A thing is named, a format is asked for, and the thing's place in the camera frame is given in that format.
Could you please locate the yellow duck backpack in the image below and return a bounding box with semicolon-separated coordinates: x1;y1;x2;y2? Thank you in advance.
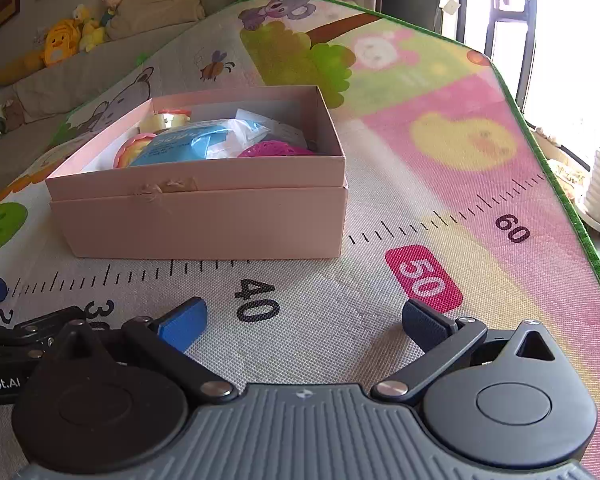
42;18;84;68

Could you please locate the magenta mesh toy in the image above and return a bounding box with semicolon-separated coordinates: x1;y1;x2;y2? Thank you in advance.
237;141;317;159

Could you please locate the pink cardboard box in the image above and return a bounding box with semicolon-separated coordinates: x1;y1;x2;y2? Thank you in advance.
45;85;350;261

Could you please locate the yellow duck plush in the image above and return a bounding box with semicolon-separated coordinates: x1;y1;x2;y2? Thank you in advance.
72;3;107;53

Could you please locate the blue plastic packet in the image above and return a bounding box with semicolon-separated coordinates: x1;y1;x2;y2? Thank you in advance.
129;119;272;167

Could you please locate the grey covered sofa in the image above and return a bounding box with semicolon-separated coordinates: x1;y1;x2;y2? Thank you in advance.
0;7;231;201

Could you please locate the clear plastic packet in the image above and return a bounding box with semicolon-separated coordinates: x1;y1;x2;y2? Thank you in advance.
234;107;272;142

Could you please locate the beige pillow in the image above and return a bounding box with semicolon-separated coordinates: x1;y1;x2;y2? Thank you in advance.
104;0;207;42

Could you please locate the printed cartoon play mat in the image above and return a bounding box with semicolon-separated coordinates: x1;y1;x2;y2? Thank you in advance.
0;0;600;480

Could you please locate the doll with red hat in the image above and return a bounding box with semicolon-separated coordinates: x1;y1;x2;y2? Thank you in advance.
102;0;124;29

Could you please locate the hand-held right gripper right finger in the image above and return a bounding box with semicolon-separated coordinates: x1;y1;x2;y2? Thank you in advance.
372;300;574;405

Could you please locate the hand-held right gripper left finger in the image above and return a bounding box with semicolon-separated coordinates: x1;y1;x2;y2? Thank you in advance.
40;296;237;406

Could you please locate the yellow pillow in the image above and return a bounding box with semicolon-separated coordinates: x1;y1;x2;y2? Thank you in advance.
0;51;47;87

